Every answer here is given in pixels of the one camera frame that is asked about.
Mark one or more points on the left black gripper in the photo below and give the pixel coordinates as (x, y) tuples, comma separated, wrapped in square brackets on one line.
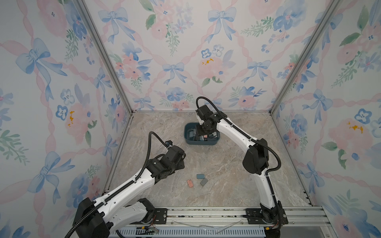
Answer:
[(181, 163)]

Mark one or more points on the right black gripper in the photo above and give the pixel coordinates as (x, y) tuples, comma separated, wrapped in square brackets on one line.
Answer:
[(199, 132)]

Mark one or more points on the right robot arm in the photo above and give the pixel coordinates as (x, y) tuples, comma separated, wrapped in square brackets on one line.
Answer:
[(259, 160)]

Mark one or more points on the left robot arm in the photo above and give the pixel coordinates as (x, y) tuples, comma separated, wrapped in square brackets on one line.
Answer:
[(110, 212)]

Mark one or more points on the teal plastic storage box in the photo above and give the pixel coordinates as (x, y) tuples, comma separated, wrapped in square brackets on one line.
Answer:
[(199, 140)]

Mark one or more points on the pink eraser bottom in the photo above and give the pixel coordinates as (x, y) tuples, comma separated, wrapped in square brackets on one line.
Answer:
[(190, 183)]

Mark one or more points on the grey-green eraser bottom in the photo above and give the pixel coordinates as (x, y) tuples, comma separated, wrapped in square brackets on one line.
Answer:
[(204, 182)]

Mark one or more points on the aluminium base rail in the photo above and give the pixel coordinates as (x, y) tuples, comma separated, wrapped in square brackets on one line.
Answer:
[(228, 222)]

